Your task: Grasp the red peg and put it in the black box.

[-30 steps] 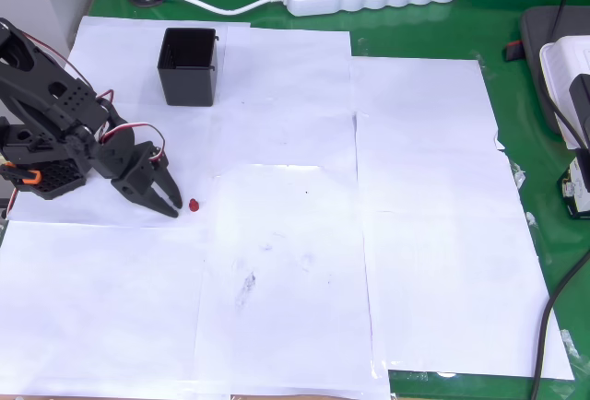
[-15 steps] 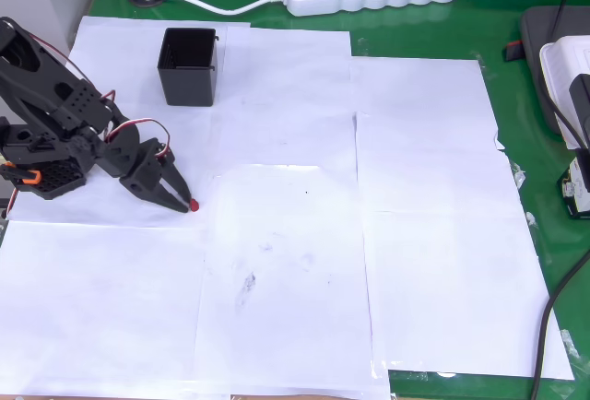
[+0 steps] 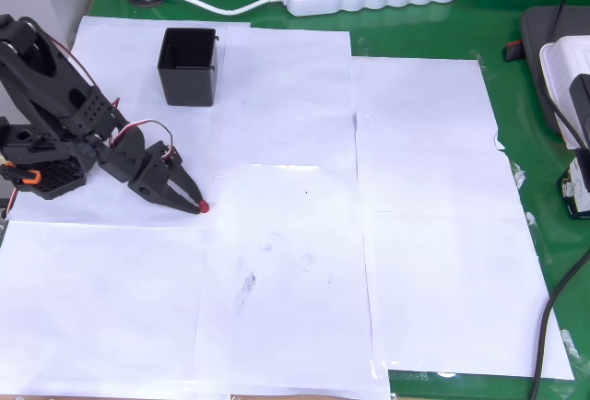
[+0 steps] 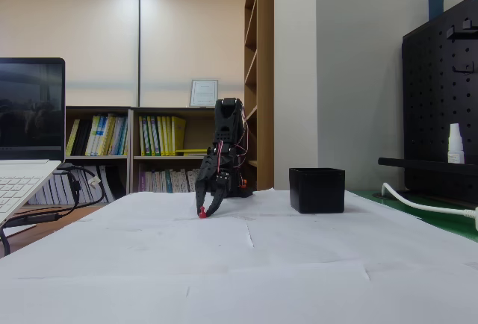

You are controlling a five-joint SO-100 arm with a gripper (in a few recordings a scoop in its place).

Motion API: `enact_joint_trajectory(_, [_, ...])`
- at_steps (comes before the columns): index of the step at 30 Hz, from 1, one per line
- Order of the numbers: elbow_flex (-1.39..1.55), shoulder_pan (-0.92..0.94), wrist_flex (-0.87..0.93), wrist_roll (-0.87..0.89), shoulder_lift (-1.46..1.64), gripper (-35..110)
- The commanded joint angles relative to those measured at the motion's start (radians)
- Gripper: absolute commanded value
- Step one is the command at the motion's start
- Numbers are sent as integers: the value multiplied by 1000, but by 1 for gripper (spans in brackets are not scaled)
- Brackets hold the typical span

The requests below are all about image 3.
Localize white plastic container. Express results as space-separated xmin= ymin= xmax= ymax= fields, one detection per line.
xmin=538 ymin=35 xmax=590 ymax=150

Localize dark grey pad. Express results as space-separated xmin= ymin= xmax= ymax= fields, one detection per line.
xmin=519 ymin=6 xmax=590 ymax=136

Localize white power strip cable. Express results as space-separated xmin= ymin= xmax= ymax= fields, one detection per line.
xmin=146 ymin=0 xmax=287 ymax=17

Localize thick black power cable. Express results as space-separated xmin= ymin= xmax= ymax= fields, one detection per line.
xmin=529 ymin=250 xmax=590 ymax=400

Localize black orange table clamp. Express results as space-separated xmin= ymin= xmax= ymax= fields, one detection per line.
xmin=0 ymin=162 xmax=43 ymax=194

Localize white paper sheets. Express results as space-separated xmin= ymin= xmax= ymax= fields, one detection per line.
xmin=89 ymin=0 xmax=590 ymax=400

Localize thin black monitor cable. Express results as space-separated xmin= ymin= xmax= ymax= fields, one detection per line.
xmin=550 ymin=0 xmax=570 ymax=42

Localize black open box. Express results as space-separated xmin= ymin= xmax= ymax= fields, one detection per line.
xmin=156 ymin=27 xmax=219 ymax=108

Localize red black small gadget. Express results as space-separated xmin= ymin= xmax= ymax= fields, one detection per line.
xmin=502 ymin=39 xmax=525 ymax=64

